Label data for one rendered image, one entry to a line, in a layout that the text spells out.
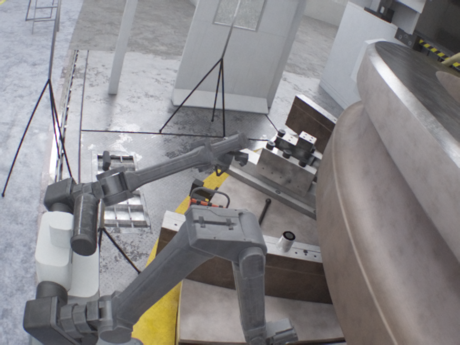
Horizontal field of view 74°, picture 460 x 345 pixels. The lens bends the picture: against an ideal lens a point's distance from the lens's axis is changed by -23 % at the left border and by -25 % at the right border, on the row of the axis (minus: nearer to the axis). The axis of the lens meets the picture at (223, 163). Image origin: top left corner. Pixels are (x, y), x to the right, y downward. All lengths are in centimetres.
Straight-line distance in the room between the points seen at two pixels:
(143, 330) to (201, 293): 47
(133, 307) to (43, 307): 25
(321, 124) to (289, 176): 116
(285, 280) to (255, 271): 157
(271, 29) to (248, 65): 58
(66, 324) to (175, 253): 37
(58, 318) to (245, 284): 43
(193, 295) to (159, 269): 152
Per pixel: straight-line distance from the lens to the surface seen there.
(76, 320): 85
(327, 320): 240
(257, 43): 473
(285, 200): 302
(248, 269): 63
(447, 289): 140
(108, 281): 252
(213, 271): 216
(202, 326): 207
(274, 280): 220
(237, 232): 61
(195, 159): 126
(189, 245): 60
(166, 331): 236
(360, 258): 159
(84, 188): 115
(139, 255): 271
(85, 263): 107
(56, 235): 94
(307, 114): 401
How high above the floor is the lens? 206
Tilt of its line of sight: 33 degrees down
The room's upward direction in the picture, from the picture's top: 18 degrees clockwise
